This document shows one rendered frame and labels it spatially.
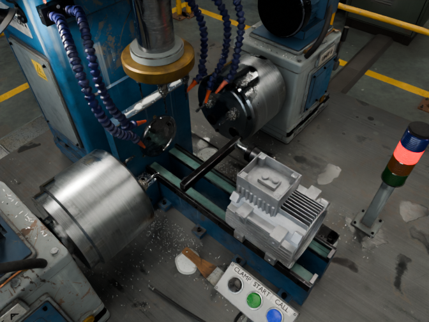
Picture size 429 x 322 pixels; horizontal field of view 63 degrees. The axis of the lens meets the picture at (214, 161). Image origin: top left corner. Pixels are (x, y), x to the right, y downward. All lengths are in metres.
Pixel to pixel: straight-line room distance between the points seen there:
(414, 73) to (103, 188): 3.18
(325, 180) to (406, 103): 1.99
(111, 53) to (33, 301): 0.66
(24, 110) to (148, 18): 2.47
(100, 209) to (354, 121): 1.13
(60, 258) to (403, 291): 0.91
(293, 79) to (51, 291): 0.93
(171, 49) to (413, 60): 3.17
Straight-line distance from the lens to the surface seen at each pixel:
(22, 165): 1.52
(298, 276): 0.96
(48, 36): 0.95
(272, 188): 0.85
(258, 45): 1.28
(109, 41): 1.06
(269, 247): 0.89
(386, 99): 3.22
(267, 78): 1.16
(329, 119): 1.58
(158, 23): 0.83
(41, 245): 0.80
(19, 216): 0.86
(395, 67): 3.66
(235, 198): 0.87
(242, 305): 0.78
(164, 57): 0.85
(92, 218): 0.83
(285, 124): 1.36
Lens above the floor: 1.79
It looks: 48 degrees down
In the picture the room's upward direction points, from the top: 1 degrees counter-clockwise
